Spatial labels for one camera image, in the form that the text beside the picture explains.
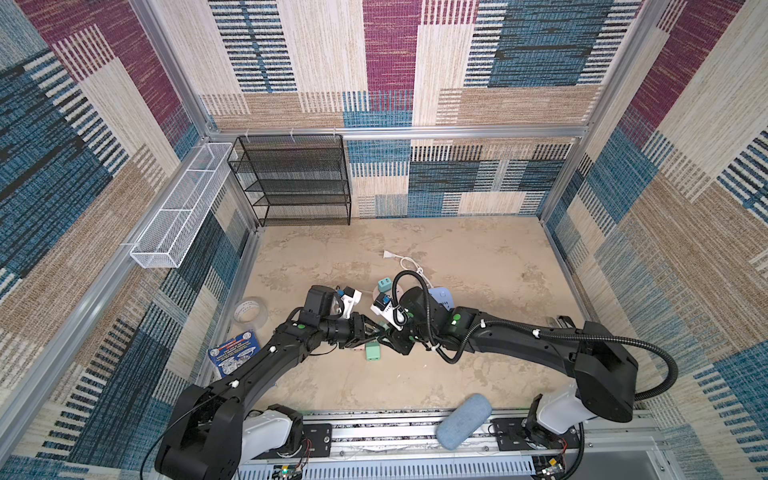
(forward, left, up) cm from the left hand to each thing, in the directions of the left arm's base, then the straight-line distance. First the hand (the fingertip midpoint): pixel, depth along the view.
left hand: (382, 330), depth 77 cm
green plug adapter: (-1, +3, -11) cm, 12 cm away
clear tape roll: (+12, +42, -13) cm, 45 cm away
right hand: (0, -1, -3) cm, 3 cm away
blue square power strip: (+17, -19, -11) cm, 28 cm away
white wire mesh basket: (+14, +50, +20) cm, 56 cm away
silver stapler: (+7, -53, -12) cm, 55 cm away
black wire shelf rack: (+58, +32, +3) cm, 66 cm away
